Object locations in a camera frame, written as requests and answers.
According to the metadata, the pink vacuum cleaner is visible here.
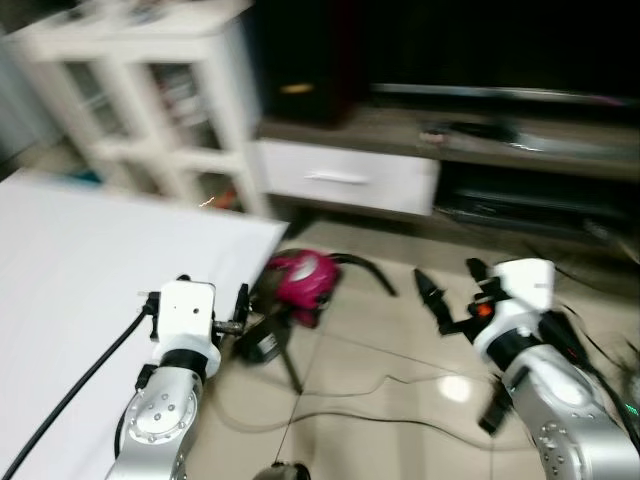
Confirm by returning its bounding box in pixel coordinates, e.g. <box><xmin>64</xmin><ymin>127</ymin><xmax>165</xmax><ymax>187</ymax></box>
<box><xmin>261</xmin><ymin>249</ymin><xmax>342</xmax><ymax>330</ymax></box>

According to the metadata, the black media player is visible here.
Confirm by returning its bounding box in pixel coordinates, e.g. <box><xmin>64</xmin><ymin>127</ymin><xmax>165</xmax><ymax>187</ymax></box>
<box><xmin>438</xmin><ymin>163</ymin><xmax>640</xmax><ymax>239</ymax></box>

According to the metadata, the white drawer front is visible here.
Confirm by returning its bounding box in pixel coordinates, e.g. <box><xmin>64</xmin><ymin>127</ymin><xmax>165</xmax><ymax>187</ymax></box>
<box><xmin>257</xmin><ymin>139</ymin><xmax>440</xmax><ymax>218</ymax></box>

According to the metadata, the black robot foot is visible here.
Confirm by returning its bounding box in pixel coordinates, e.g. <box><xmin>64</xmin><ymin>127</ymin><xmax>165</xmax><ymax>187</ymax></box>
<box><xmin>253</xmin><ymin>462</ymin><xmax>312</xmax><ymax>480</ymax></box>

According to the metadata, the brown TV stand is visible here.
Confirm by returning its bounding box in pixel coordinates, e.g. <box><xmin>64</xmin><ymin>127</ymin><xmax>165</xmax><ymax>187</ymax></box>
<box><xmin>254</xmin><ymin>103</ymin><xmax>640</xmax><ymax>243</ymax></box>

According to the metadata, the white shelf cabinet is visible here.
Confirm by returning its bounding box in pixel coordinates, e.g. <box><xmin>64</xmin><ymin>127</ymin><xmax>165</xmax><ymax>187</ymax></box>
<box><xmin>8</xmin><ymin>0</ymin><xmax>273</xmax><ymax>218</ymax></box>

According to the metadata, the black television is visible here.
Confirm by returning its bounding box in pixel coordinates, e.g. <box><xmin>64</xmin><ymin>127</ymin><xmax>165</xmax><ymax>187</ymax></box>
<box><xmin>362</xmin><ymin>0</ymin><xmax>640</xmax><ymax>109</ymax></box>

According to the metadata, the dark floor speaker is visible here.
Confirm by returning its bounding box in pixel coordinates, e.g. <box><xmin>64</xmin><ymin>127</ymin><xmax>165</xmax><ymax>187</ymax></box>
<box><xmin>252</xmin><ymin>0</ymin><xmax>369</xmax><ymax>128</ymax></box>

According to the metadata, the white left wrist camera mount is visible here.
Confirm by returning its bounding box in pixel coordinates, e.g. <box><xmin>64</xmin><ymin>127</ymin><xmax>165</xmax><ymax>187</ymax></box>
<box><xmin>157</xmin><ymin>280</ymin><xmax>220</xmax><ymax>353</ymax></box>

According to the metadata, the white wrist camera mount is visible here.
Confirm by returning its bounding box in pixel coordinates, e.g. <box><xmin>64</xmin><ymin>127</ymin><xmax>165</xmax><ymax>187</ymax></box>
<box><xmin>157</xmin><ymin>280</ymin><xmax>220</xmax><ymax>353</ymax></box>
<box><xmin>490</xmin><ymin>258</ymin><xmax>557</xmax><ymax>333</ymax></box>

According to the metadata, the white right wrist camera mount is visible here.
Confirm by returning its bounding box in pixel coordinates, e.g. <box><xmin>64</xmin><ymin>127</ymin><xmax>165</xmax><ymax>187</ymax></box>
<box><xmin>490</xmin><ymin>258</ymin><xmax>557</xmax><ymax>333</ymax></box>

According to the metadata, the black vacuum hose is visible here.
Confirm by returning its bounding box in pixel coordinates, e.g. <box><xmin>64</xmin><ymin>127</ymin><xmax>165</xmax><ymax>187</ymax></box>
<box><xmin>330</xmin><ymin>253</ymin><xmax>398</xmax><ymax>298</ymax></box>

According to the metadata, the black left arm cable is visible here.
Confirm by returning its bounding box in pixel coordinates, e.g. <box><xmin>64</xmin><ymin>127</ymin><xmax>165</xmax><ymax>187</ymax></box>
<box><xmin>0</xmin><ymin>308</ymin><xmax>161</xmax><ymax>480</ymax></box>

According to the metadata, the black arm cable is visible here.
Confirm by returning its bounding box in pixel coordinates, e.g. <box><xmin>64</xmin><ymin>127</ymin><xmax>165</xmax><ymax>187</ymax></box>
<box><xmin>0</xmin><ymin>308</ymin><xmax>161</xmax><ymax>480</ymax></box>
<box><xmin>545</xmin><ymin>308</ymin><xmax>640</xmax><ymax>453</ymax></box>

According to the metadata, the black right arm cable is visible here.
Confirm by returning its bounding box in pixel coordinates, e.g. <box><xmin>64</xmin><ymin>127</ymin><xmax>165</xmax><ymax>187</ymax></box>
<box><xmin>545</xmin><ymin>308</ymin><xmax>640</xmax><ymax>453</ymax></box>

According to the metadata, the thin black floor cable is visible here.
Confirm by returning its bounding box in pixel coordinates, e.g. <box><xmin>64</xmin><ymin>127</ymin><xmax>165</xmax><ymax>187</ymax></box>
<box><xmin>215</xmin><ymin>375</ymin><xmax>501</xmax><ymax>451</ymax></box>

